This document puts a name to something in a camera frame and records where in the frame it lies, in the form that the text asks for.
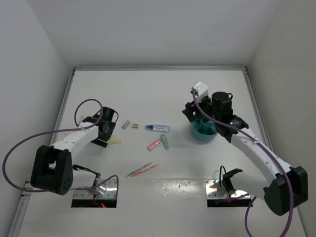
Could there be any metal base plate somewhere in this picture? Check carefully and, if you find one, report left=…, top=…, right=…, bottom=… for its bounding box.
left=204, top=179, right=251, bottom=200
left=73, top=179, right=118, bottom=200

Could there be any purple cable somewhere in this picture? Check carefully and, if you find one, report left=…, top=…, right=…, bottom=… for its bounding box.
left=192, top=90, right=294, bottom=237
left=2, top=98, right=119, bottom=193

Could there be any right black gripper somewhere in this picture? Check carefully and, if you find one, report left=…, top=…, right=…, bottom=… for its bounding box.
left=183, top=93, right=219, bottom=123

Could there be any teal round divided container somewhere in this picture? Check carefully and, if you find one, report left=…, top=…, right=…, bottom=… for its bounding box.
left=190, top=118, right=218, bottom=142

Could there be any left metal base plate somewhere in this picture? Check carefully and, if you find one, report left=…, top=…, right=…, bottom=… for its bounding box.
left=73, top=179, right=118, bottom=200

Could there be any beige eraser block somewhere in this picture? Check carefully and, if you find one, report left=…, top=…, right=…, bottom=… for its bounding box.
left=122, top=119, right=130, bottom=129

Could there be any small tan square box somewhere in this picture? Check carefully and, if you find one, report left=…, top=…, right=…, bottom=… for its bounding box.
left=131, top=123, right=139, bottom=129

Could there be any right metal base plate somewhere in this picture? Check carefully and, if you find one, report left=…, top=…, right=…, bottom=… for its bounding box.
left=204, top=179, right=251, bottom=200

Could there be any green thin pen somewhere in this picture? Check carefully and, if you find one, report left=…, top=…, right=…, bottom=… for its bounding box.
left=125, top=162, right=152, bottom=178

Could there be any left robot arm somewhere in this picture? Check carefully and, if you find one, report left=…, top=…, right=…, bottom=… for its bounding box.
left=30, top=107, right=118, bottom=195

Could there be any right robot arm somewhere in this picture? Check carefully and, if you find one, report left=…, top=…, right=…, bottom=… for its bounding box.
left=182, top=89, right=308, bottom=216

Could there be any green highlighter marker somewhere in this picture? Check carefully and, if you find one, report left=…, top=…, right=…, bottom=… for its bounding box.
left=160, top=134, right=169, bottom=150

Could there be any red thin pen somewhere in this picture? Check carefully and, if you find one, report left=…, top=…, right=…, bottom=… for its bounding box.
left=132, top=164, right=160, bottom=177

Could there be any yellow highlighter marker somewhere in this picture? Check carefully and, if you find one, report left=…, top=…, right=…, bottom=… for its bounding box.
left=107, top=138, right=122, bottom=145

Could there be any pink highlighter marker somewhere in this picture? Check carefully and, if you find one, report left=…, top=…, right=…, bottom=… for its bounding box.
left=147, top=138, right=161, bottom=151

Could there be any clear spray bottle blue cap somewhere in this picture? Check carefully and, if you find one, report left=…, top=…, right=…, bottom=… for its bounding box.
left=145, top=124, right=170, bottom=133

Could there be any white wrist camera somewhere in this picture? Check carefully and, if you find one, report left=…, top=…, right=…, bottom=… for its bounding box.
left=191, top=81, right=209, bottom=98
left=76, top=116, right=84, bottom=127

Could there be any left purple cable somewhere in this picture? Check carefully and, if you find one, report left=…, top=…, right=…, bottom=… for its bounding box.
left=2, top=98, right=119, bottom=193

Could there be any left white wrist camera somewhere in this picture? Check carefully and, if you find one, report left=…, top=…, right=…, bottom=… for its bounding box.
left=76, top=116, right=84, bottom=127

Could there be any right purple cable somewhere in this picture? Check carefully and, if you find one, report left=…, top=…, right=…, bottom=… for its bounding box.
left=192, top=90, right=294, bottom=237

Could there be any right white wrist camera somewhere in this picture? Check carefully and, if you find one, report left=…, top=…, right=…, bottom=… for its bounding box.
left=191, top=81, right=209, bottom=98

